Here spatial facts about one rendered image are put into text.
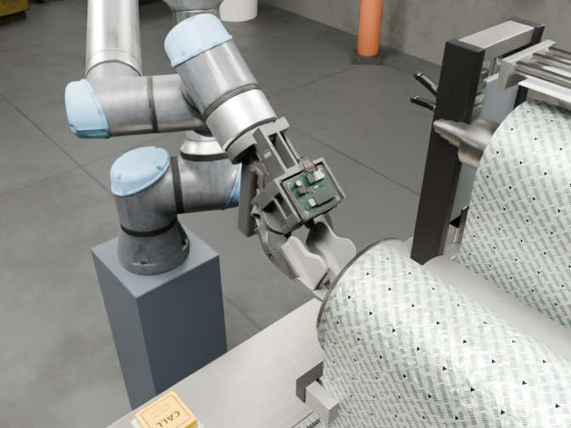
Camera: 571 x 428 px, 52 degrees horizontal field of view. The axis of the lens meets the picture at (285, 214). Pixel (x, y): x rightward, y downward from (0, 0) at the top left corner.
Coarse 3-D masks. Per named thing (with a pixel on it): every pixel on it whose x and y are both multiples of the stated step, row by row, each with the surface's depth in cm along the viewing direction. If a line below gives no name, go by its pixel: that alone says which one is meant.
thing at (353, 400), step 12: (324, 360) 65; (324, 372) 66; (336, 372) 64; (324, 384) 67; (336, 384) 65; (348, 384) 63; (336, 396) 66; (348, 396) 64; (360, 396) 62; (348, 408) 65; (360, 408) 63; (372, 408) 61; (384, 408) 59; (336, 420) 68; (348, 420) 66; (360, 420) 64; (372, 420) 62; (384, 420) 60; (396, 420) 58
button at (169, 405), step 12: (168, 396) 93; (144, 408) 91; (156, 408) 91; (168, 408) 91; (180, 408) 91; (144, 420) 90; (156, 420) 90; (168, 420) 90; (180, 420) 90; (192, 420) 90
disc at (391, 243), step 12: (384, 240) 62; (396, 240) 63; (360, 252) 60; (372, 252) 61; (408, 252) 66; (348, 264) 59; (336, 288) 59; (324, 300) 60; (324, 312) 60; (324, 324) 61; (324, 336) 62; (324, 348) 64
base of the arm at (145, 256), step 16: (176, 224) 120; (128, 240) 118; (144, 240) 117; (160, 240) 118; (176, 240) 120; (128, 256) 119; (144, 256) 119; (160, 256) 118; (176, 256) 121; (144, 272) 119; (160, 272) 120
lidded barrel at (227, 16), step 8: (224, 0) 514; (232, 0) 512; (240, 0) 513; (248, 0) 517; (256, 0) 526; (224, 8) 519; (232, 8) 517; (240, 8) 518; (248, 8) 522; (256, 8) 532; (224, 16) 524; (232, 16) 522; (240, 16) 523; (248, 16) 526
